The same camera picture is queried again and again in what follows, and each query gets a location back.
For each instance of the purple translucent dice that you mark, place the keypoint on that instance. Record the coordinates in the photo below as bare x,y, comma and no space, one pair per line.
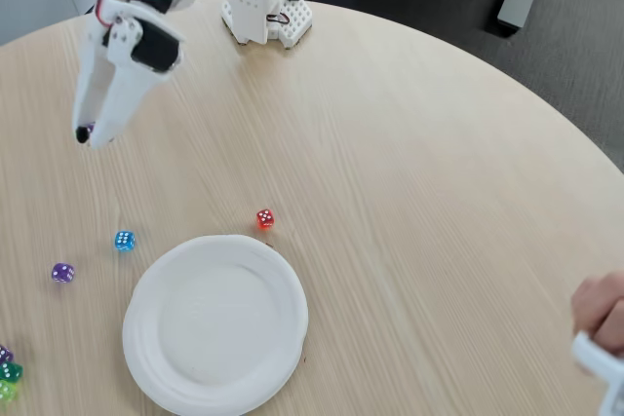
62,273
89,127
4,354

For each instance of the white leader arm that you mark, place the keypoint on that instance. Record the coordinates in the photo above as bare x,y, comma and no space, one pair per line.
592,355

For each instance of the blue translucent dice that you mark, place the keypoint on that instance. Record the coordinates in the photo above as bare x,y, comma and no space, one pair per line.
125,240

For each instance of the red translucent dice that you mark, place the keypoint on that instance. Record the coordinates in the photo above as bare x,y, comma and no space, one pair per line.
264,219

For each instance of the white paper plate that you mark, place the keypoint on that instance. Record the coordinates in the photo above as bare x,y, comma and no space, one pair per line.
214,323

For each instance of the dark green translucent dice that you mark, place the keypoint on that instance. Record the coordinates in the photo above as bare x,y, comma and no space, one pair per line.
11,371

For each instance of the light green translucent dice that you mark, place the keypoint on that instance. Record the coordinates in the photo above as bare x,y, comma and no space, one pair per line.
6,390

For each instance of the person's left hand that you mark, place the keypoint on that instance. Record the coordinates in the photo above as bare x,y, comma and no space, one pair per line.
602,309

